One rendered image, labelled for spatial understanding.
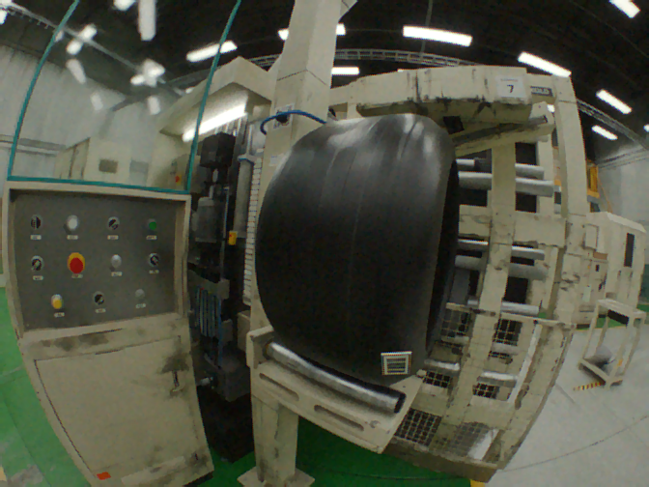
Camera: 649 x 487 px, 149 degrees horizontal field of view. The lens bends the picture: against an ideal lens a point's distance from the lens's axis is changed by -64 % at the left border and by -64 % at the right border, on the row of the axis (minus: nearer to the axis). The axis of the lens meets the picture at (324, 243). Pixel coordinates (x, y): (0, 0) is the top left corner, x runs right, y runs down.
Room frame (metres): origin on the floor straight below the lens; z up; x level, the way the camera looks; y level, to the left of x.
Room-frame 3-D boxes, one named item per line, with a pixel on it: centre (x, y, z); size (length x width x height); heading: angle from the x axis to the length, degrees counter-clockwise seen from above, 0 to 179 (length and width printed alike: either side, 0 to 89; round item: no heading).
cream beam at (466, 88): (0.76, -0.38, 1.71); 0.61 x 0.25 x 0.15; 56
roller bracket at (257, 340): (0.68, 0.04, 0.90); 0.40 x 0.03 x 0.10; 146
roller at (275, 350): (0.47, -0.03, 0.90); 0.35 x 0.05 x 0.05; 56
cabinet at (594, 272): (2.70, -4.71, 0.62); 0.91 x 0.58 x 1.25; 78
